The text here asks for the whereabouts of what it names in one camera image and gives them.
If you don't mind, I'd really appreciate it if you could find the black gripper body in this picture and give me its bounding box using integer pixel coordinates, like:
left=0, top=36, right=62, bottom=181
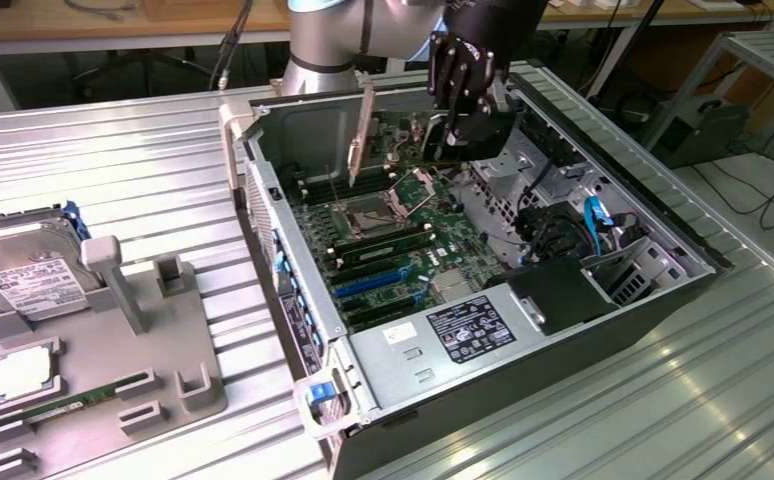
left=443, top=0, right=549, bottom=86

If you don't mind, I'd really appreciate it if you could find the green GPU with black cooler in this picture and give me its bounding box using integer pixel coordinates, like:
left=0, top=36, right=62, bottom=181
left=345, top=79, right=517, bottom=187

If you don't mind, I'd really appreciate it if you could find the silver perforated drive cage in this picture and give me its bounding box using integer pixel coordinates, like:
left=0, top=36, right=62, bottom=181
left=457, top=132, right=606, bottom=251

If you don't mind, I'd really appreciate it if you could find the metal socket cover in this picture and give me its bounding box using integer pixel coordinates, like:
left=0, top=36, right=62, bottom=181
left=386, top=167, right=439, bottom=221

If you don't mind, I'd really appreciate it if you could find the thin locking lever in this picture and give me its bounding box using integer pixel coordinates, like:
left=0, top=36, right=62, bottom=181
left=326, top=162, right=346, bottom=207

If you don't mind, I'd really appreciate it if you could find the black RAM slot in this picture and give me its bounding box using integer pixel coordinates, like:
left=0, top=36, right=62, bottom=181
left=298, top=176, right=389, bottom=199
left=292, top=166, right=383, bottom=187
left=300, top=181, right=393, bottom=205
left=326, top=223, right=429, bottom=251
left=329, top=228, right=433, bottom=256
left=295, top=171, right=386, bottom=193

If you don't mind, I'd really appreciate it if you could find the green motherboard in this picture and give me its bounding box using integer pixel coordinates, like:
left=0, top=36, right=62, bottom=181
left=286, top=109, right=515, bottom=336

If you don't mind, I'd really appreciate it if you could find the CPU socket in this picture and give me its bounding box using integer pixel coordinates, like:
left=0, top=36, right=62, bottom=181
left=339, top=197, right=406, bottom=236

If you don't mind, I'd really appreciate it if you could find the black box device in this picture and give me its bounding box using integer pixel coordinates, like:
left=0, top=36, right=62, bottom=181
left=639, top=97, right=753, bottom=169

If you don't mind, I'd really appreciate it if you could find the silver chipset heatsink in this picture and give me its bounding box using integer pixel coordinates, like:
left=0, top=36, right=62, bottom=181
left=430, top=272, right=475, bottom=296

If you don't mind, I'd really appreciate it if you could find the blue expansion slot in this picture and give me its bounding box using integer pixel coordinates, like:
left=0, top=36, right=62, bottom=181
left=333, top=268, right=410, bottom=300

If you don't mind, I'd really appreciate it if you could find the black plastic air shroud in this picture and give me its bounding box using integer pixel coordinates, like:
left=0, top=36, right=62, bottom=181
left=479, top=259, right=619, bottom=339

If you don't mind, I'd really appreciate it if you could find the silver disk bay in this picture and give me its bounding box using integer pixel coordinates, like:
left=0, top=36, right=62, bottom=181
left=579, top=234, right=719, bottom=309

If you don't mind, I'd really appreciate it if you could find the black chair base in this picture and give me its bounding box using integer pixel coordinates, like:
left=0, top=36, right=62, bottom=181
left=66, top=44, right=226, bottom=99

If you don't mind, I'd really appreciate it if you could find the wooden desk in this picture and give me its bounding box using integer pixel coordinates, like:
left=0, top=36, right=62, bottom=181
left=0, top=0, right=774, bottom=109

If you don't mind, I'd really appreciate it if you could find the open black PC case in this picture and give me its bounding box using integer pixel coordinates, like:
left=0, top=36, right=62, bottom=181
left=218, top=58, right=735, bottom=480

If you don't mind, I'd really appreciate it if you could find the silver power supply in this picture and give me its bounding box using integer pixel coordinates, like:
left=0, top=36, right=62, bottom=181
left=343, top=292, right=549, bottom=416

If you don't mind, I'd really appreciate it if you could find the blue disk caddy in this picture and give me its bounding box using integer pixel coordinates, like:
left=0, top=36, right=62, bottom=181
left=0, top=198, right=92, bottom=241

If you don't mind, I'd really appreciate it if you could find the silver hard disk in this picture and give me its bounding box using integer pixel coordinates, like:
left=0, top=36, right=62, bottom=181
left=0, top=217, right=92, bottom=321

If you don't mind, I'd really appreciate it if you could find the grey parts rack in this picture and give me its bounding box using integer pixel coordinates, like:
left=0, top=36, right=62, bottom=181
left=0, top=234, right=232, bottom=480

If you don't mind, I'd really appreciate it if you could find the silver CPU chip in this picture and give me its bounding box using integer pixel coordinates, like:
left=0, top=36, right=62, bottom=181
left=0, top=347, right=55, bottom=399

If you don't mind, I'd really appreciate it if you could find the black power wire bundle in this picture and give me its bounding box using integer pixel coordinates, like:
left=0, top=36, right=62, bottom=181
left=517, top=204, right=593, bottom=264

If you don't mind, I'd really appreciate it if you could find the blue flat wire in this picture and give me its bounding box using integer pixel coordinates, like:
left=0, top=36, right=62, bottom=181
left=579, top=194, right=613, bottom=261

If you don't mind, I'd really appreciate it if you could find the black hanging cable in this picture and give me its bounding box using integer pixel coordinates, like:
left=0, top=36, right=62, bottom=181
left=215, top=0, right=256, bottom=91

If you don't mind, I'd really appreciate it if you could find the black red wire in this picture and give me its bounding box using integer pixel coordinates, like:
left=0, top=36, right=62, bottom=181
left=603, top=212, right=642, bottom=236

